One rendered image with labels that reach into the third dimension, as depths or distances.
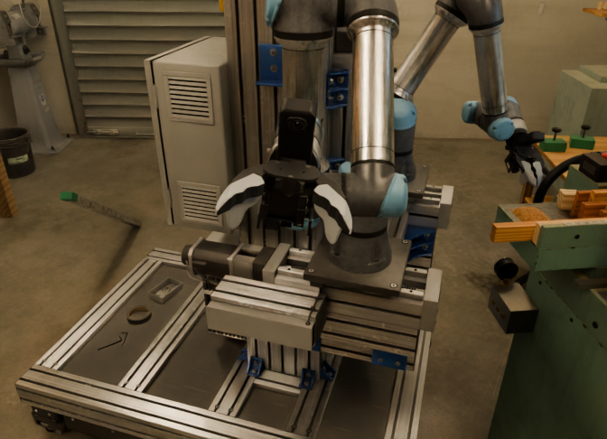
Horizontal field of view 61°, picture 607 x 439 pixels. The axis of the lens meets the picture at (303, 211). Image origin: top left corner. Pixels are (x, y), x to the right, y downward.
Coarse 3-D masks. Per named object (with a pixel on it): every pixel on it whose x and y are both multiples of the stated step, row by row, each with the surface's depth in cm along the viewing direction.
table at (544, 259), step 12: (516, 204) 132; (528, 204) 132; (540, 204) 132; (552, 204) 132; (504, 216) 129; (552, 216) 127; (564, 216) 127; (528, 252) 118; (540, 252) 114; (552, 252) 114; (564, 252) 115; (576, 252) 115; (588, 252) 116; (600, 252) 116; (528, 264) 118; (540, 264) 116; (552, 264) 116; (564, 264) 116; (576, 264) 117; (588, 264) 117; (600, 264) 117
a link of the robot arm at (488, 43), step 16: (464, 0) 145; (480, 0) 142; (496, 0) 142; (480, 16) 144; (496, 16) 143; (480, 32) 146; (496, 32) 146; (480, 48) 149; (496, 48) 148; (480, 64) 152; (496, 64) 150; (480, 80) 156; (496, 80) 153; (496, 96) 155; (496, 112) 158; (496, 128) 158; (512, 128) 159
